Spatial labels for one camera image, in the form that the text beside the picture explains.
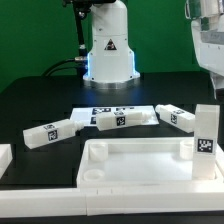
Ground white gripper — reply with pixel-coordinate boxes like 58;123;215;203
185;0;224;100

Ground white desk top tray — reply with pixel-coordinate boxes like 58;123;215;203
76;137;224;192

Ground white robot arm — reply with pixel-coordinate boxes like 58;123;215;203
83;0;224;100

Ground white marker sheet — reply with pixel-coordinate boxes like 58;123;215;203
70;105;158;127

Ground white left fence block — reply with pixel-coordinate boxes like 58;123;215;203
0;144;12;178

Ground white front fence rail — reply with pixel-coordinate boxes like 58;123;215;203
0;184;224;218

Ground black cables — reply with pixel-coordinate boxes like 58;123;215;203
41;57;88;78

